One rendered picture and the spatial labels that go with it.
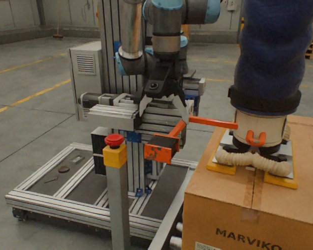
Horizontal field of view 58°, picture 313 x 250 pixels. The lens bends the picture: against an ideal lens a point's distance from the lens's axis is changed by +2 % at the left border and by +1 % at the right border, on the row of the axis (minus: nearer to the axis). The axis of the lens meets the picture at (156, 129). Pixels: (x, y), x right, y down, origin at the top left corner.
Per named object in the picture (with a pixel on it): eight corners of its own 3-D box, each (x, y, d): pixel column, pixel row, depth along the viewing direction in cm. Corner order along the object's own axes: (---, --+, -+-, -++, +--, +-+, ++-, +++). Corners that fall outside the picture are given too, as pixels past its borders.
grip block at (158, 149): (170, 164, 82) (170, 149, 80) (144, 158, 85) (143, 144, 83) (179, 151, 89) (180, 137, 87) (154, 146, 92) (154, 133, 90)
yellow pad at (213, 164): (234, 176, 95) (236, 163, 93) (205, 169, 98) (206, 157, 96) (246, 135, 123) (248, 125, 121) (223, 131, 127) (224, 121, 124)
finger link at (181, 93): (191, 103, 77) (174, 76, 76) (190, 104, 76) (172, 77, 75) (178, 110, 80) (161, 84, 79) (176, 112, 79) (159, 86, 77)
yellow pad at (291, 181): (297, 190, 88) (300, 176, 86) (263, 182, 92) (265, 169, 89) (294, 143, 116) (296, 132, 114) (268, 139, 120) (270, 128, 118)
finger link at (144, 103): (147, 111, 89) (163, 91, 84) (139, 118, 84) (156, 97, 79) (140, 105, 89) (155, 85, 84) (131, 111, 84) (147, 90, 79)
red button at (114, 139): (118, 153, 99) (117, 143, 97) (101, 149, 101) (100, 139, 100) (127, 144, 105) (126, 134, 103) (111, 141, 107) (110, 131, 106)
